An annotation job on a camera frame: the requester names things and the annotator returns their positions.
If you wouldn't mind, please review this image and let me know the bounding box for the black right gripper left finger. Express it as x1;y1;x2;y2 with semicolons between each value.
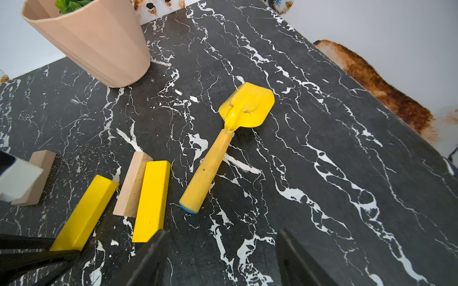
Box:
109;230;168;286

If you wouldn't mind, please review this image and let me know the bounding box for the beige plant pot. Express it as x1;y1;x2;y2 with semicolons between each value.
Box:
21;0;151;88

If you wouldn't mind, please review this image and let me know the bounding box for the yellow block right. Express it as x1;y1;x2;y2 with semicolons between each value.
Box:
132;161;171;243

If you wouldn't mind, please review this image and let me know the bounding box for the yellow block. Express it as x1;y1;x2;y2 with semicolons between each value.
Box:
132;161;171;243
50;175;119;251

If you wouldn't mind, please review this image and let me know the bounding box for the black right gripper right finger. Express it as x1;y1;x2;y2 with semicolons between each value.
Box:
276;230;338;286

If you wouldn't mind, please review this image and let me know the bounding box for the yellow toy shovel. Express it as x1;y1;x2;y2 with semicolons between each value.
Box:
180;82;275;214

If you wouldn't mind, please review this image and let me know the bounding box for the natural wood block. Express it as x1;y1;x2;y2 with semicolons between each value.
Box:
10;149;57;207
113;151;153;218

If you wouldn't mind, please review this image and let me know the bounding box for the yellow block left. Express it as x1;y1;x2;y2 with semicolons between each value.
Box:
50;175;119;251

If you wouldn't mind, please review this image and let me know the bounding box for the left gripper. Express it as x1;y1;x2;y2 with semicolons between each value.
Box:
0;151;81;286

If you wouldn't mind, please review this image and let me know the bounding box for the green succulent plant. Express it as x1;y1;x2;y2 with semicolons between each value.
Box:
55;0;93;15

